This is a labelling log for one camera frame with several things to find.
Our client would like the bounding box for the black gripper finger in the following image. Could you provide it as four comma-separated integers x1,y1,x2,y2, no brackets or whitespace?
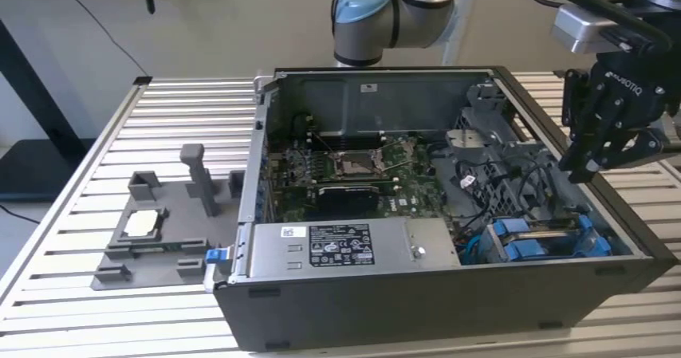
558,90,626,183
598,128,669,171

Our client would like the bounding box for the grey disk bay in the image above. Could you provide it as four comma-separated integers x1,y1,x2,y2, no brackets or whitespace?
486,206,612,263

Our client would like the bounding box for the metal socket cover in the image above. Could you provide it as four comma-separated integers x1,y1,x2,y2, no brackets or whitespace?
379,138,422,163

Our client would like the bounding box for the green motherboard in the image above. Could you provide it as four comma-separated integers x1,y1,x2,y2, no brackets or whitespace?
264,134,458,222

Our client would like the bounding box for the metal locking lever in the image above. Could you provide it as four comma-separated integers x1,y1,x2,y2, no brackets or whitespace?
389,141,426,172

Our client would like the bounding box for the silver power supply unit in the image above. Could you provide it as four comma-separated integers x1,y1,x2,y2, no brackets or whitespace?
248,218,462,279

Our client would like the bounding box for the CPU socket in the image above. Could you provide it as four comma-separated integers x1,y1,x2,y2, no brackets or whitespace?
328,150,384,179

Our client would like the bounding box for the black graphics card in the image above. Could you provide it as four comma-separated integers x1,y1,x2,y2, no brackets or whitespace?
316,184,381,220

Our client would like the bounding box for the black open PC case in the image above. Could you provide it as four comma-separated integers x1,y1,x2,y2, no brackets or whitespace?
204,65,679,353

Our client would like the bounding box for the silver CPU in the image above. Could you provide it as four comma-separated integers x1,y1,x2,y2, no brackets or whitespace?
122,210,160,235

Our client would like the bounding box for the grey parts rack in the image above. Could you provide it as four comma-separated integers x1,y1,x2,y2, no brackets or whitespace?
90,143,248,291

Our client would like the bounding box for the black monitor stand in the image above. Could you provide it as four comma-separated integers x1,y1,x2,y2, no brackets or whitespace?
0,18,97,203

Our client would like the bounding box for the black wrist camera mount plate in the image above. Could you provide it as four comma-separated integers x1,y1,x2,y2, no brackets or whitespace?
562,68,590,128

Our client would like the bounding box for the black looped wire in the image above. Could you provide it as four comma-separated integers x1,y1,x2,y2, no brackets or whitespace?
518,161,558,220

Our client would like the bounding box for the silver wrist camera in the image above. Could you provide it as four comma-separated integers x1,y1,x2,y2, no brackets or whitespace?
550,5,626,54

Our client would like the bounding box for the silver metal bracket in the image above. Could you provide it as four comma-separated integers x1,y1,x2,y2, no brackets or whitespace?
444,128,504,151

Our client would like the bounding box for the black wire with white label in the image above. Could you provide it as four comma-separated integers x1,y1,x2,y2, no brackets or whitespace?
448,160,483,190

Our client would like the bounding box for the blue wire bundle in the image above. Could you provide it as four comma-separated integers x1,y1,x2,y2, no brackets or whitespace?
456,232,483,264

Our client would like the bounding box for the thin black wall cable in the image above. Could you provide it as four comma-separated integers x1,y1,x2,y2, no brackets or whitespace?
52,0,150,78

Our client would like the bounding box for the black floor cable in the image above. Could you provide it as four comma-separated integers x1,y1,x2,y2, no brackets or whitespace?
0,204,41,226

